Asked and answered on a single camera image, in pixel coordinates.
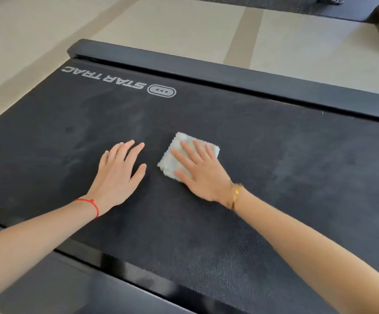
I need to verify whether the person's left hand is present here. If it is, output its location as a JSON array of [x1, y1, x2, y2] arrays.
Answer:
[[83, 140, 147, 217]]

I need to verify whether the person's right hand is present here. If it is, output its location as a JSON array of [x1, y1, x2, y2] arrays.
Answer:
[[170, 140, 234, 206]]

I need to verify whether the white cleaning cloth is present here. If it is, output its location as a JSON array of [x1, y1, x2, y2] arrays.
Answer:
[[157, 132, 220, 182]]

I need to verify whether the person's right forearm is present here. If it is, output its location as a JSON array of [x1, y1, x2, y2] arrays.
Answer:
[[233, 188, 379, 314]]

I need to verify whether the person's left forearm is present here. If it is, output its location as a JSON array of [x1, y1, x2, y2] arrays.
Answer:
[[0, 199, 99, 308]]

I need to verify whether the black treadmill running belt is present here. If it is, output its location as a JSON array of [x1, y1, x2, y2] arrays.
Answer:
[[0, 59, 379, 314]]

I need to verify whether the black treadmill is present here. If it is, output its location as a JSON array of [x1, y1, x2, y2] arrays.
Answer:
[[0, 38, 379, 314]]

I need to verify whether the dark floor mat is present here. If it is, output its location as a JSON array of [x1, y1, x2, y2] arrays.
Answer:
[[171, 0, 379, 22]]

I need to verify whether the red string bracelet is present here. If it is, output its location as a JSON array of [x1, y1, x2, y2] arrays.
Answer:
[[74, 198, 100, 221]]

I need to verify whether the gold bracelet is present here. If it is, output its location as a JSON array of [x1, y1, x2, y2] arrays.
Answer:
[[225, 183, 244, 212]]

